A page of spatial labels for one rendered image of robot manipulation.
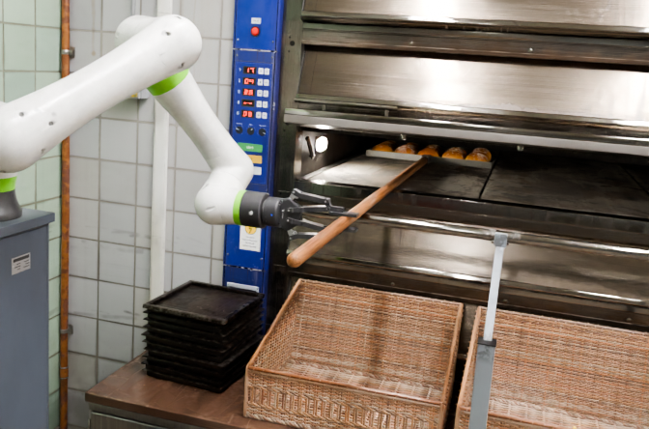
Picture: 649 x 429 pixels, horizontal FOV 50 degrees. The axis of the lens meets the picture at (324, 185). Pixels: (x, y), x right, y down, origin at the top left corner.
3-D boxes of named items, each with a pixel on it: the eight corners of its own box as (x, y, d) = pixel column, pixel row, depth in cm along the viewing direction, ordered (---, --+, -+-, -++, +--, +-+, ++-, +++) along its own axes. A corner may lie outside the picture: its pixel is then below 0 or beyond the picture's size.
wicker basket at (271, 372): (293, 353, 243) (297, 276, 239) (457, 383, 229) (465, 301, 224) (239, 417, 197) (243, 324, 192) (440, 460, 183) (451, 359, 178)
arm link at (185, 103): (143, 100, 174) (177, 91, 168) (162, 72, 181) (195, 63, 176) (220, 202, 194) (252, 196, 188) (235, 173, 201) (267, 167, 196)
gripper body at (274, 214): (272, 192, 182) (307, 196, 180) (271, 224, 184) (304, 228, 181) (262, 196, 175) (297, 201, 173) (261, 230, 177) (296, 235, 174)
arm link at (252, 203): (237, 229, 177) (238, 193, 175) (254, 220, 188) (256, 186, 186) (259, 233, 175) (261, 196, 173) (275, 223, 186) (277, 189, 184)
